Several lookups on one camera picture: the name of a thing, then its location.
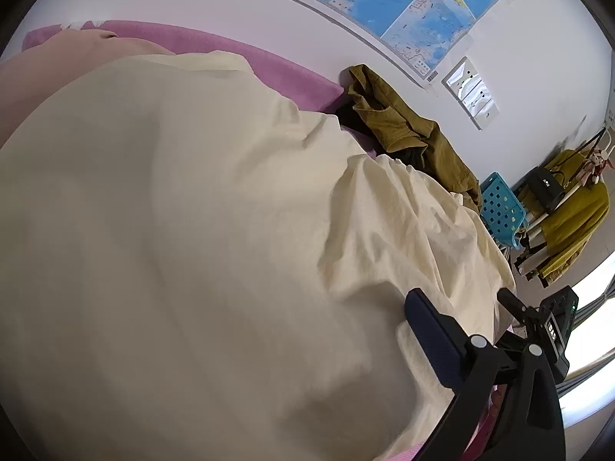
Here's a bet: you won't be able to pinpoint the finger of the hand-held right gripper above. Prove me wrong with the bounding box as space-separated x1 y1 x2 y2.
497 288 540 333

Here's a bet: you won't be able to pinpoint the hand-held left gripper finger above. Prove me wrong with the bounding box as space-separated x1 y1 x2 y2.
404 288 568 461

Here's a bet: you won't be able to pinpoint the cream jacket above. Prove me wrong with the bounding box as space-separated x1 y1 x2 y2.
0 52 517 461

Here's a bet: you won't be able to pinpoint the black shoulder bag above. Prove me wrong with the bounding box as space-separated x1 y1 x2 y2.
526 166 567 212

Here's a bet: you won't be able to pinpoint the bright window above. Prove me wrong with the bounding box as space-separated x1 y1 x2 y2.
560 269 615 423

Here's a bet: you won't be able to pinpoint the dark striped garment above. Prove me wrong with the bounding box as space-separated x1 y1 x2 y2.
513 230 558 289

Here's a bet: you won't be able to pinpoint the grey curtain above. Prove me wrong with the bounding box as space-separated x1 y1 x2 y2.
574 245 615 327

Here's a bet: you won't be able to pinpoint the blue plastic basket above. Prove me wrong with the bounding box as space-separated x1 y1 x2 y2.
479 171 529 250

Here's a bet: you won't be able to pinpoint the mustard hanging garment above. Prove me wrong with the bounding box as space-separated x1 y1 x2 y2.
516 150 611 282

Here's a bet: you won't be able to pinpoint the white coat rack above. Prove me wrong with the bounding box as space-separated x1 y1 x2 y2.
524 129 615 243

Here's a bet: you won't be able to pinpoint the plush toy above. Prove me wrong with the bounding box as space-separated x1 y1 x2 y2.
579 149 615 186

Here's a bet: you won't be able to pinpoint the olive green garment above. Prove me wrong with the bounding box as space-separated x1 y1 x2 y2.
336 64 482 212

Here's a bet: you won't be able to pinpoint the white wall sockets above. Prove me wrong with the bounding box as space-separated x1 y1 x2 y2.
441 56 500 130

